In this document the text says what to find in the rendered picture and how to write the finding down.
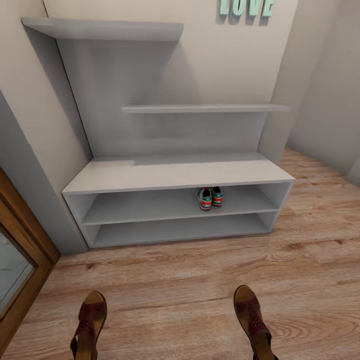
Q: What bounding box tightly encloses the sandal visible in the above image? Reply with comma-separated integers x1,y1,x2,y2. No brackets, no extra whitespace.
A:
70,290,108,360
233,284,275,360

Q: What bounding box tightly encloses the gym shoe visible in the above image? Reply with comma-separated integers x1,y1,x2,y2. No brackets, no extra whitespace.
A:
196,186,212,210
210,186,223,207

